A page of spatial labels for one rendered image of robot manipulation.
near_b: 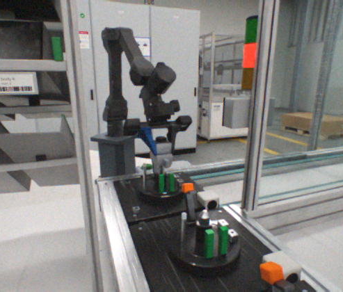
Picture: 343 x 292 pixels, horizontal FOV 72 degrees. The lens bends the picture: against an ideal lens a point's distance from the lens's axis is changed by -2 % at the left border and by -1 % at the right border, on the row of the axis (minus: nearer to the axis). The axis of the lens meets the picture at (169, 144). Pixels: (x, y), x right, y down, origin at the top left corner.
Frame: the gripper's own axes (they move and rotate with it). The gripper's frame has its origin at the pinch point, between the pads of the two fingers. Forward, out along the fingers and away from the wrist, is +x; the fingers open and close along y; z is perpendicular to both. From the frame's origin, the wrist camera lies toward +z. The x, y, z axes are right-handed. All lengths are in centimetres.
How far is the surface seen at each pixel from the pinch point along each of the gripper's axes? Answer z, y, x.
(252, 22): 27.2, 16.5, -15.0
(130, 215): -2.3, -11.0, 16.9
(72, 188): -44, -26, -2
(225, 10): -442, 499, -651
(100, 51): -204, 16, -221
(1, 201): -43, -49, 0
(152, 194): -4.8, -4.2, 12.4
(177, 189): -5.3, 3.4, 12.2
